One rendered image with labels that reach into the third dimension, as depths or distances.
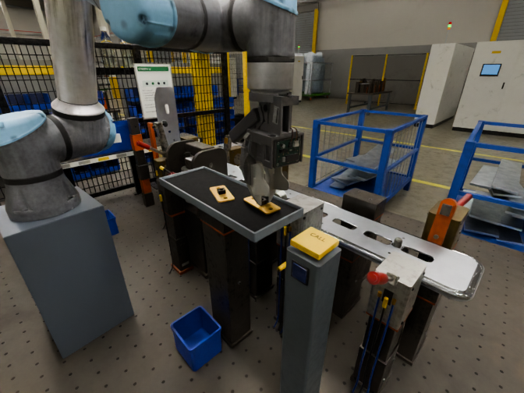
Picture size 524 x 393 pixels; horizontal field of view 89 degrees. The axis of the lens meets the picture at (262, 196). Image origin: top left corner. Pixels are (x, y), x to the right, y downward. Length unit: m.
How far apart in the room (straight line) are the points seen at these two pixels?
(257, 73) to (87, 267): 0.67
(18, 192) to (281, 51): 0.66
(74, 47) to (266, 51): 0.48
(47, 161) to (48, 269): 0.26
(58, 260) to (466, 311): 1.22
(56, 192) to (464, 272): 0.98
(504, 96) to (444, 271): 7.89
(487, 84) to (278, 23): 8.18
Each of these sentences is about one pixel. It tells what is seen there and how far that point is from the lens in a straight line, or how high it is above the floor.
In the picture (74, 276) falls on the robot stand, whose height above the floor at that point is 0.93.
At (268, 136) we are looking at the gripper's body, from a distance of 0.43.
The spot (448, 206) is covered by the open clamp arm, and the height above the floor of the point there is 1.09.
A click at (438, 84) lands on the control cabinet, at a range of 8.61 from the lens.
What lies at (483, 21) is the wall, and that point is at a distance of 14.88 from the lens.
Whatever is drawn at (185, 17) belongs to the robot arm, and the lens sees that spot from 0.41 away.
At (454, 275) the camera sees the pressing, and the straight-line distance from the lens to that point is 0.77.
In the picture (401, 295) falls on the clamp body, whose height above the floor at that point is 1.03.
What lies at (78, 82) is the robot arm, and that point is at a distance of 0.81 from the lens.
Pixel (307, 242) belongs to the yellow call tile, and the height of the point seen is 1.16.
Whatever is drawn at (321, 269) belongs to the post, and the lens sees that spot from 0.45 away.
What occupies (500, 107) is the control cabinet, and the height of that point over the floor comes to 0.62.
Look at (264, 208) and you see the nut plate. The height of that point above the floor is 1.17.
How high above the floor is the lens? 1.42
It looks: 25 degrees down
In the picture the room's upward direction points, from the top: straight up
